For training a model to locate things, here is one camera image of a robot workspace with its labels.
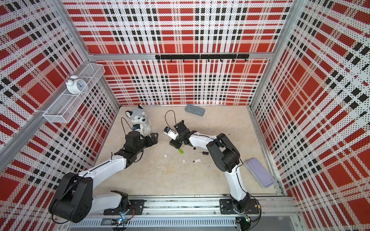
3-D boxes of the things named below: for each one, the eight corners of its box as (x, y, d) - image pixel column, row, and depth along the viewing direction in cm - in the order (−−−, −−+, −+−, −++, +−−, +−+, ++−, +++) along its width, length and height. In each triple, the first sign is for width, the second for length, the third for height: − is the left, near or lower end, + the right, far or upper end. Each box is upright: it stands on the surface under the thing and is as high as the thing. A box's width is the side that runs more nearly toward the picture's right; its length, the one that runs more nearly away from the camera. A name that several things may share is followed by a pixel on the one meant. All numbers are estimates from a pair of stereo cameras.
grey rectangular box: (184, 111, 121) (183, 108, 118) (187, 106, 125) (187, 103, 122) (201, 117, 117) (202, 114, 114) (204, 112, 120) (205, 109, 118)
